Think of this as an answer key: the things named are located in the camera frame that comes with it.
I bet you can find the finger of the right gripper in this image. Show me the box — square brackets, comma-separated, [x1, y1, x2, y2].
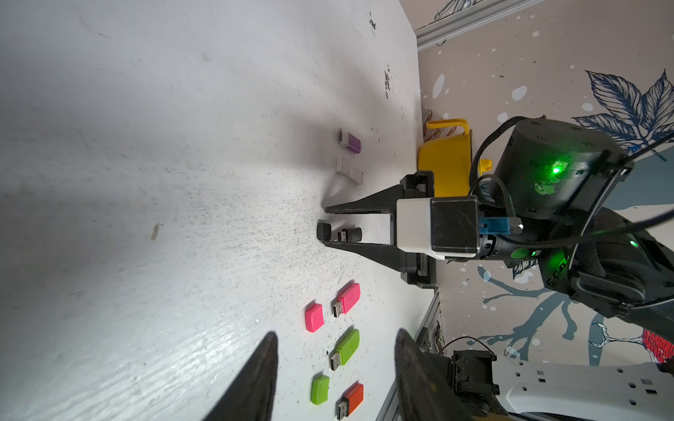
[322, 241, 416, 271]
[325, 184, 416, 214]

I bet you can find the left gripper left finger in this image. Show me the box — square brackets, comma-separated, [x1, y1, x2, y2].
[204, 332, 278, 421]

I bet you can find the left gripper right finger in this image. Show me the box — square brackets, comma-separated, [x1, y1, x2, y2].
[394, 329, 463, 420]

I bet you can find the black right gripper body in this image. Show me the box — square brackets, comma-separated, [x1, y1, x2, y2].
[391, 171, 436, 289]

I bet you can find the black usb drive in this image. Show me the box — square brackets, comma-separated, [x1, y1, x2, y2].
[338, 227, 363, 242]

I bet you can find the clear usb drive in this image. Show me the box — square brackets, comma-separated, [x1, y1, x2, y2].
[335, 157, 364, 185]

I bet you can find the black usb cap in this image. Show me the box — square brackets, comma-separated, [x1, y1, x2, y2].
[317, 222, 332, 242]

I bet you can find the purple usb drive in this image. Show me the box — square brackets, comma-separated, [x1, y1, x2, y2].
[338, 128, 362, 154]

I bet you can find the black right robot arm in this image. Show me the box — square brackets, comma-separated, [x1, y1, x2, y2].
[317, 117, 673, 420]

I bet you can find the pink usb drive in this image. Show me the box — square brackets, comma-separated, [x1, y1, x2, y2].
[331, 281, 361, 318]

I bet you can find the green usb cap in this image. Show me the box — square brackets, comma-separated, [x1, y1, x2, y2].
[310, 374, 330, 405]

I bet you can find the red usb drive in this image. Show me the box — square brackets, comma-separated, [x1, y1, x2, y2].
[335, 382, 364, 420]

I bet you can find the green usb drive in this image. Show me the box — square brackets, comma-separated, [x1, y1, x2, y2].
[329, 328, 360, 371]

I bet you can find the pink usb cap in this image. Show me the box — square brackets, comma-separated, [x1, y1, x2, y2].
[305, 301, 325, 333]

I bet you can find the yellow pot with black lid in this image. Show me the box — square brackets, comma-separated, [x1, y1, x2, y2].
[417, 119, 473, 198]

